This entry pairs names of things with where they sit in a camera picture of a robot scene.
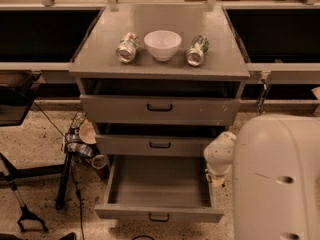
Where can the black stand leg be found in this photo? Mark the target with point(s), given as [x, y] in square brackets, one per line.
[63, 182]

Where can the crumpled snack bag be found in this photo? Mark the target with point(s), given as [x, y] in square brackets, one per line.
[72, 140]

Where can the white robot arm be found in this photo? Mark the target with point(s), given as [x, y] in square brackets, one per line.
[275, 165]

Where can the right green soda can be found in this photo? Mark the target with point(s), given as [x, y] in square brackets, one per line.
[197, 51]

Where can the metal tripod leg with clamp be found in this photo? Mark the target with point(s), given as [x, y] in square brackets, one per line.
[26, 214]

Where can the grey drawer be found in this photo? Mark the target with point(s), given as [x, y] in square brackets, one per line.
[159, 189]
[152, 145]
[160, 110]

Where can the black tray on stand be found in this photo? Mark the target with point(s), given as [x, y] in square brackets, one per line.
[18, 90]

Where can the grey middle drawer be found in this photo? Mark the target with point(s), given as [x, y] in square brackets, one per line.
[152, 145]

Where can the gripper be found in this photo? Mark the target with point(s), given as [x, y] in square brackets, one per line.
[213, 171]

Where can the grey drawer cabinet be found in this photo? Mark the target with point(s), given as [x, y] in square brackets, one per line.
[222, 75]

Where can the grey bottom drawer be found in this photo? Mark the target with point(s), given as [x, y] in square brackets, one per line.
[159, 189]

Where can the white bowl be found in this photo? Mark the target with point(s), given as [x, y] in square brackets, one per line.
[162, 44]

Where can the clear plastic cup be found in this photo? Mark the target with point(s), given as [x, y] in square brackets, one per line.
[99, 161]

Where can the grey top drawer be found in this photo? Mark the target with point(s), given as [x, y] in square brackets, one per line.
[160, 110]

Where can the small bowl on floor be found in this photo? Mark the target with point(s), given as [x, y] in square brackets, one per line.
[87, 133]

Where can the green soda can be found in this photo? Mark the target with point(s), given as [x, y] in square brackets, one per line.
[197, 51]
[127, 48]

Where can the left green soda can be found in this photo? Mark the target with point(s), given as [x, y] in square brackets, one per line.
[127, 48]

